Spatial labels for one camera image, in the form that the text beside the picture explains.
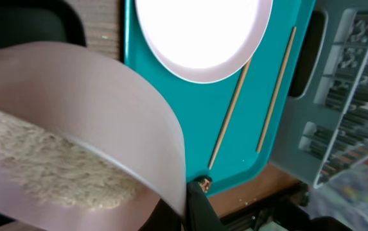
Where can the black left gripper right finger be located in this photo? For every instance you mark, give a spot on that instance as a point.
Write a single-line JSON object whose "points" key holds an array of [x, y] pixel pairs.
{"points": [[200, 216]]}

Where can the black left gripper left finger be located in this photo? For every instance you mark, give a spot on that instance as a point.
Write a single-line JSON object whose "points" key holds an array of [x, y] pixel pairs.
{"points": [[162, 218]]}

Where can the brown food scrap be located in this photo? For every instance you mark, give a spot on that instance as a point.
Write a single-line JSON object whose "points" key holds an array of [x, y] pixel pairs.
{"points": [[204, 183]]}

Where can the small pink bowl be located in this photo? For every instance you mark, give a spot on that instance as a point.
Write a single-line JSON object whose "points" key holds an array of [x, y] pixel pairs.
{"points": [[104, 106]]}

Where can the grey dishwasher rack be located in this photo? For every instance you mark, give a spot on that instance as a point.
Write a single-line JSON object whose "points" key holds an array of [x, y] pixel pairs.
{"points": [[324, 127]]}

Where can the teal serving tray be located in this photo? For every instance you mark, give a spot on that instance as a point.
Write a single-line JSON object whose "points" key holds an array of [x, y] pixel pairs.
{"points": [[201, 108]]}

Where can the cooked rice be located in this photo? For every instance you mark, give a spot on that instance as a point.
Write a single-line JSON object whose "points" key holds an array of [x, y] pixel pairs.
{"points": [[53, 169]]}

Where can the wooden chopstick left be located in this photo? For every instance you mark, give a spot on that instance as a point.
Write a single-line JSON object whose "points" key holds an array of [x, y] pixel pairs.
{"points": [[229, 113]]}

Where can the wooden chopstick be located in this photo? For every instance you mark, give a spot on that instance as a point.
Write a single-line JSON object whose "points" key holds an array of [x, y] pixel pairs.
{"points": [[276, 90], [229, 113]]}

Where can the large white plate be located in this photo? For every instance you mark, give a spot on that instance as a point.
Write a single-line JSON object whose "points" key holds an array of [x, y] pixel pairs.
{"points": [[203, 41]]}

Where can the wooden chopstick right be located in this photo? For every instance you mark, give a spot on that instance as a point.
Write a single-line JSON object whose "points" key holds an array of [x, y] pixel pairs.
{"points": [[276, 90]]}

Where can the black plastic tray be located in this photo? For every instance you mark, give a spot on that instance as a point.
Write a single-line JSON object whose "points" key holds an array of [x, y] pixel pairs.
{"points": [[24, 21]]}

